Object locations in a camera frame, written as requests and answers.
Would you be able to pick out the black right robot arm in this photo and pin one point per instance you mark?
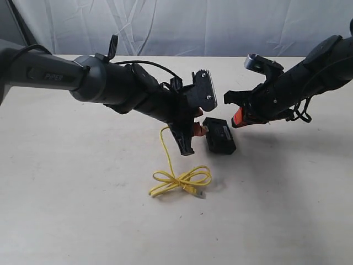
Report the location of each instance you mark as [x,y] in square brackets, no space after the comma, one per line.
[326,68]

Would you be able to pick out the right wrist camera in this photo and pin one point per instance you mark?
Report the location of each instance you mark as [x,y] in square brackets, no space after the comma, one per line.
[261,65]

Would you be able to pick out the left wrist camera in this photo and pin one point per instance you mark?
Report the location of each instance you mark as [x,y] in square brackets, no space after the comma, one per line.
[201,93]

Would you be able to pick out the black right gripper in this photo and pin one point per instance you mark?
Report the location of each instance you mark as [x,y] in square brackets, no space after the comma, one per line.
[270,100]

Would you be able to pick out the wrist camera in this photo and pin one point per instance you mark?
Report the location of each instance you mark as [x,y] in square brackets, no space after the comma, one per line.
[201,93]
[261,65]

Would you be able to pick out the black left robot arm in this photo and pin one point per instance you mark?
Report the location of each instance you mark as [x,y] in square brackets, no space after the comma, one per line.
[95,79]

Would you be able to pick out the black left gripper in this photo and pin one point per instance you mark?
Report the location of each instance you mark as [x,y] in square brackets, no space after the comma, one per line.
[177,111]

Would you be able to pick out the black network switch box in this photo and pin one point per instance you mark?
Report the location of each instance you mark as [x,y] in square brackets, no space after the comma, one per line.
[219,137]

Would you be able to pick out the white wrinkled backdrop curtain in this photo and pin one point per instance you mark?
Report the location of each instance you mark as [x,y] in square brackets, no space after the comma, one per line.
[186,28]

